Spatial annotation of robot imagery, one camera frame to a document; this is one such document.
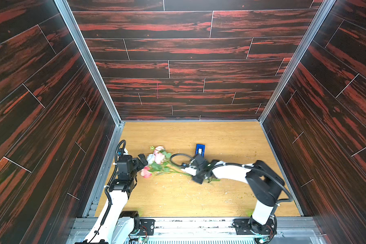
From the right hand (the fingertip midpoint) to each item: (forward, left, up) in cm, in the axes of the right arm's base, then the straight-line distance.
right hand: (197, 172), depth 94 cm
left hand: (0, +33, +15) cm, 37 cm away
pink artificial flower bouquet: (+3, +25, +4) cm, 26 cm away
